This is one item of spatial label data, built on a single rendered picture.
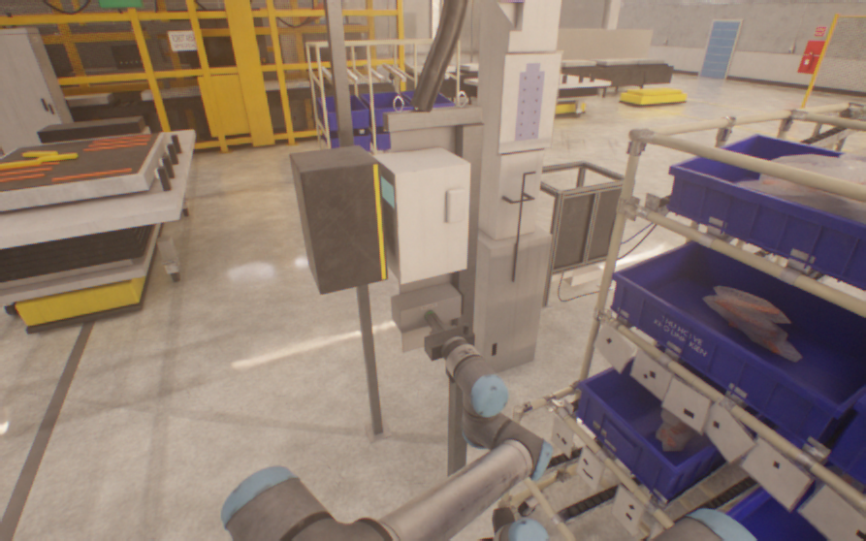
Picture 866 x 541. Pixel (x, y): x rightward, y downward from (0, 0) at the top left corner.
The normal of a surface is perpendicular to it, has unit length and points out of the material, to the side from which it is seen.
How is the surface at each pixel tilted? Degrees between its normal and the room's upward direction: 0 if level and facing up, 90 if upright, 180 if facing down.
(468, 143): 90
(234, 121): 90
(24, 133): 90
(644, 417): 3
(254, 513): 27
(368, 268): 90
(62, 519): 0
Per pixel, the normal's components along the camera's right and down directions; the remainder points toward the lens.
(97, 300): 0.41, 0.46
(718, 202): -0.89, 0.34
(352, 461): 0.00, -0.86
